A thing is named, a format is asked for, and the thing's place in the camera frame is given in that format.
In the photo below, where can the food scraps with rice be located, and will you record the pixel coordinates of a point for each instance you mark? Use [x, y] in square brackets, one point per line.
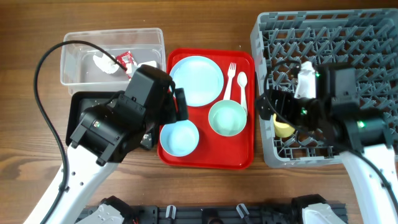
[148, 140]

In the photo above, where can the white plastic fork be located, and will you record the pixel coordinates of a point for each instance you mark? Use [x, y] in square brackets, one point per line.
[231, 73]

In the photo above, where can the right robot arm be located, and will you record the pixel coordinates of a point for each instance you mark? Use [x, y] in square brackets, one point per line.
[325, 107]

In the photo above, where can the light blue small bowl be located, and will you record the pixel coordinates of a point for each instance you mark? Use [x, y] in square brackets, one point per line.
[179, 139]

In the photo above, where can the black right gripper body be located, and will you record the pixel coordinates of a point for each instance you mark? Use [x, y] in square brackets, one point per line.
[273, 101]

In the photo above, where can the grey dishwasher rack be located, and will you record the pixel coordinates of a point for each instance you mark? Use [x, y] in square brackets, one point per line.
[365, 38]

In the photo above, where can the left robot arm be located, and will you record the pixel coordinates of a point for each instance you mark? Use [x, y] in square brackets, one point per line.
[105, 134]

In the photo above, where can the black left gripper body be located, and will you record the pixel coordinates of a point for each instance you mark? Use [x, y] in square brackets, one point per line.
[166, 110]

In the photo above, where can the white plastic spoon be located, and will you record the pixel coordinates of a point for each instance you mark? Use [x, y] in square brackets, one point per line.
[242, 82]

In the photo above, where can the clear plastic bin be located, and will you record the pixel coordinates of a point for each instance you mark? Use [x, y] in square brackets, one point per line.
[79, 72]

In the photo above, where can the yellow plastic cup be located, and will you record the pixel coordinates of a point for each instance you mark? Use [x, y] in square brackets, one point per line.
[282, 130]

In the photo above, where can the red ketchup packet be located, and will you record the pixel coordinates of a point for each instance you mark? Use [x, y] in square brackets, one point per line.
[126, 59]

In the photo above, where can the light blue plate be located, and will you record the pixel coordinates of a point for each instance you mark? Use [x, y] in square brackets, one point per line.
[201, 79]

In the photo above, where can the mint green bowl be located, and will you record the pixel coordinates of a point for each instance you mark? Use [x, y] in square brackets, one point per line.
[227, 118]

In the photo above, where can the red serving tray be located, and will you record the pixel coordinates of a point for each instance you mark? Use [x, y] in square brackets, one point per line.
[213, 150]

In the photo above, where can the black waste tray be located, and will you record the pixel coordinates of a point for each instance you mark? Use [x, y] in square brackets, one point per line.
[80, 101]

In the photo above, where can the white napkin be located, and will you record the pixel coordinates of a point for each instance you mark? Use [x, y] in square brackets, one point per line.
[105, 64]

